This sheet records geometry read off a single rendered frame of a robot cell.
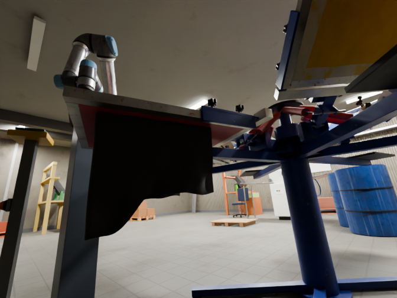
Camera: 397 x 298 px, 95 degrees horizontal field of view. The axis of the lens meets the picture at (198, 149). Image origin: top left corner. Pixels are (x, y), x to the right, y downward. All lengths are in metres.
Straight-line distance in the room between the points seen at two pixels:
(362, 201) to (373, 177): 0.37
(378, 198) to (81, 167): 3.55
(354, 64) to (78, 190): 1.60
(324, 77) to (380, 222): 2.79
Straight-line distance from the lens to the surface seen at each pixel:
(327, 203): 6.99
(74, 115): 0.83
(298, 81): 1.03
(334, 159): 2.06
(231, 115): 0.87
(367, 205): 3.58
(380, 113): 0.96
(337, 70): 1.10
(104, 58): 1.48
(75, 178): 1.37
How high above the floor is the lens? 0.61
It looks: 16 degrees up
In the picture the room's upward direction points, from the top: 4 degrees counter-clockwise
